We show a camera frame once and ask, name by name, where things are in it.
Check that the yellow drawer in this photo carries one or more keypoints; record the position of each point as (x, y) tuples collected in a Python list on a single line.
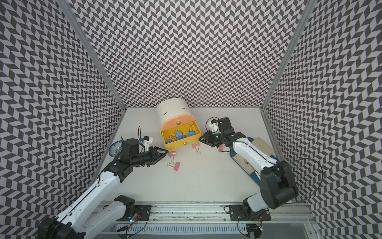
[(182, 142)]

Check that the blue binder clip mid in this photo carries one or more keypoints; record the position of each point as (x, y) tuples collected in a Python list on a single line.
[(178, 133)]

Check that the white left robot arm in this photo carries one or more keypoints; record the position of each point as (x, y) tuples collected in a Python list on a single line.
[(109, 179)]

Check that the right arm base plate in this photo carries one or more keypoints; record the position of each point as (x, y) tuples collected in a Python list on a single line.
[(241, 212)]

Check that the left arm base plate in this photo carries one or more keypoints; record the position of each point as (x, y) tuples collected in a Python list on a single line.
[(141, 212)]

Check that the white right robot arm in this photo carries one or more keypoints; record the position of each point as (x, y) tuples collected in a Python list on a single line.
[(276, 180)]

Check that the aluminium front rail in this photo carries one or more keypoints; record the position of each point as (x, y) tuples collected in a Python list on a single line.
[(184, 213)]

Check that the blue patterned bowl far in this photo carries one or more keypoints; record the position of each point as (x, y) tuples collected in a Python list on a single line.
[(115, 148)]

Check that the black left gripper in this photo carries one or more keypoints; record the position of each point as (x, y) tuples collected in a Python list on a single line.
[(153, 152)]

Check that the pink binder clip centre top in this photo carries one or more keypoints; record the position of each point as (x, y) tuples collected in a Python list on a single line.
[(196, 146)]

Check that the beige cloth napkin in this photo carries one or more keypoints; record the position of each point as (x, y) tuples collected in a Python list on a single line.
[(253, 156)]

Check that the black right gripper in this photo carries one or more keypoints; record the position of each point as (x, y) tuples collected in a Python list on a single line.
[(208, 135)]

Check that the white round drawer cabinet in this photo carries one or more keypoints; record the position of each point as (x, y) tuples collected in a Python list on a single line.
[(171, 108)]

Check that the pink binder clip lower left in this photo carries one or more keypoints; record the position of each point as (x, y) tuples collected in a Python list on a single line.
[(175, 165)]

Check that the orange top drawer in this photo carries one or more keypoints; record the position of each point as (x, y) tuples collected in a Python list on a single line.
[(176, 121)]

